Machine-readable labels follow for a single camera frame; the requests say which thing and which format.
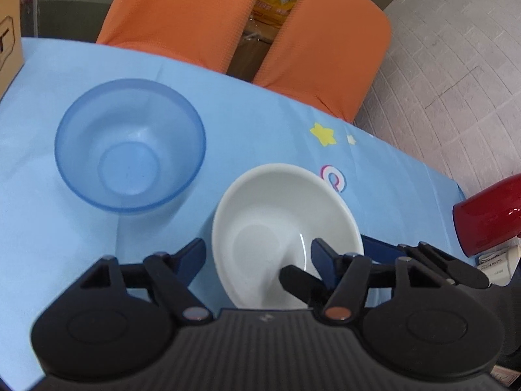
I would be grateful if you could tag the translucent blue plastic bowl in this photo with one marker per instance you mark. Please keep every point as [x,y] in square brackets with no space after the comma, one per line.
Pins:
[130,142]

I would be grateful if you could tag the red cracker box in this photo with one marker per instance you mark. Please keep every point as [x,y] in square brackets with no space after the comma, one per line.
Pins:
[10,49]

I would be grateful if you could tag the brown cardboard box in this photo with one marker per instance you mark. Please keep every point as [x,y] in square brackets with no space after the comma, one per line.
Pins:
[248,57]

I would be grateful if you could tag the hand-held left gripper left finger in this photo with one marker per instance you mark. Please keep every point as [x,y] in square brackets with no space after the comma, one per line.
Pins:
[191,258]

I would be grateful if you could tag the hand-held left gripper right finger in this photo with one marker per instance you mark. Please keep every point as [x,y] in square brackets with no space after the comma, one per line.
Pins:
[325,262]

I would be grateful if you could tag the frosted glass partition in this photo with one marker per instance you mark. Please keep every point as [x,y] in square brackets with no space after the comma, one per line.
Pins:
[73,0]

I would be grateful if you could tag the blue cartoon print tablecloth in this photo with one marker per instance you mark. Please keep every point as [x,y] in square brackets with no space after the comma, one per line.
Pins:
[244,122]

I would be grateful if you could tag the red cup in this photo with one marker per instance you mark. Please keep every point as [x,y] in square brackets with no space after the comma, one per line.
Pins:
[488,216]

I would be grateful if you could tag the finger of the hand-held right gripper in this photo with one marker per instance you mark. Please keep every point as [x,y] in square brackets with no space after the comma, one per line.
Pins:
[378,248]
[301,285]

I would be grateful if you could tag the white ceramic bowl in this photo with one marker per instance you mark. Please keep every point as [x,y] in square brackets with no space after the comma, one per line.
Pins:
[260,220]

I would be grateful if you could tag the orange chair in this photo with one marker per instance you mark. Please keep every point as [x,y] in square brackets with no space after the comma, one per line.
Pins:
[325,49]
[183,16]

